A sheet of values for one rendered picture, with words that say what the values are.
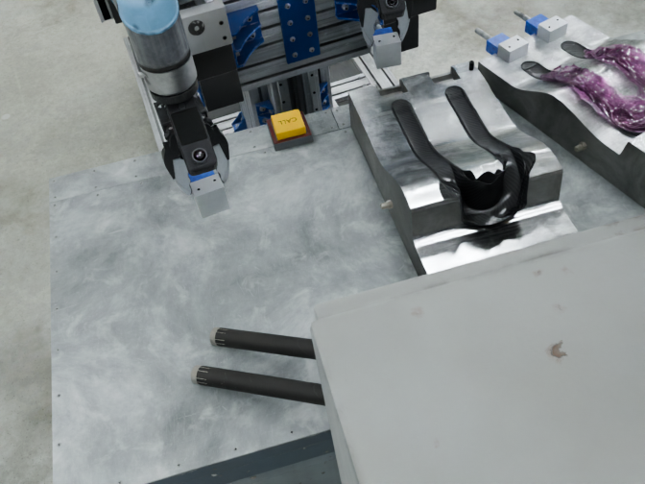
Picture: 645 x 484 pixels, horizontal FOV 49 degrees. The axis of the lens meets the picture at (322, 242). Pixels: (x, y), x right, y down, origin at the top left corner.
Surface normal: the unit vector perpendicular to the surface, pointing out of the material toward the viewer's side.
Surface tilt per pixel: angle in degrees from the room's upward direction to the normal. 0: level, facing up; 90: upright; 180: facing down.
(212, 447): 0
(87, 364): 0
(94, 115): 0
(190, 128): 30
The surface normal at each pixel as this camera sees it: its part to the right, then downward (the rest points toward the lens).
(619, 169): -0.85, 0.46
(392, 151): -0.09, -0.63
